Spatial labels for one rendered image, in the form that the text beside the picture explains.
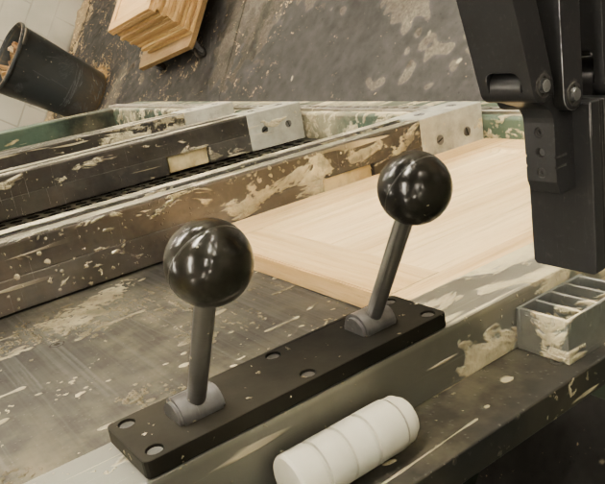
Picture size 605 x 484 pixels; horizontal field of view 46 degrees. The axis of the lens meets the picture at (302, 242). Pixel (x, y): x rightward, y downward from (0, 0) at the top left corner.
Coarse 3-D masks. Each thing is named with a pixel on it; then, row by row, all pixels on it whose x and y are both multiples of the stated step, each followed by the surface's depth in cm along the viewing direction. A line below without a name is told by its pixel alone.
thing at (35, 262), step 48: (336, 144) 90; (384, 144) 95; (432, 144) 100; (144, 192) 80; (192, 192) 79; (240, 192) 83; (288, 192) 87; (0, 240) 70; (48, 240) 71; (96, 240) 74; (144, 240) 77; (0, 288) 69; (48, 288) 72
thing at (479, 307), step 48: (480, 288) 48; (528, 288) 48; (432, 336) 43; (480, 336) 46; (336, 384) 39; (384, 384) 41; (432, 384) 44; (288, 432) 38; (48, 480) 35; (96, 480) 34; (144, 480) 33; (192, 480) 35; (240, 480) 36
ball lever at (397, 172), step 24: (384, 168) 36; (408, 168) 35; (432, 168) 35; (384, 192) 36; (408, 192) 35; (432, 192) 35; (408, 216) 35; (432, 216) 35; (384, 264) 40; (384, 288) 40; (360, 312) 42; (384, 312) 43
